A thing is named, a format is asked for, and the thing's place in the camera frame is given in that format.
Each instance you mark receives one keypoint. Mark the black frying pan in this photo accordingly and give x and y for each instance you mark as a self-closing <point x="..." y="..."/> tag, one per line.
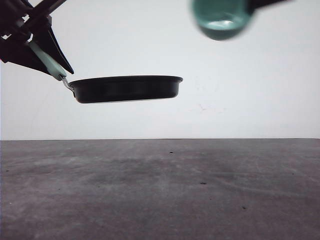
<point x="111" y="89"/>

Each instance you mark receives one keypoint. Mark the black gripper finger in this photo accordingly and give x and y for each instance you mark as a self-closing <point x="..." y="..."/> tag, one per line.
<point x="252" y="5"/>

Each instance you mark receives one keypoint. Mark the teal ribbed bowl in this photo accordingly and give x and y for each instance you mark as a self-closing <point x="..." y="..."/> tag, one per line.
<point x="222" y="20"/>

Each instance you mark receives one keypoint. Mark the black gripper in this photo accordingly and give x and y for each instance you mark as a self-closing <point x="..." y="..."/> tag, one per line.
<point x="19" y="23"/>

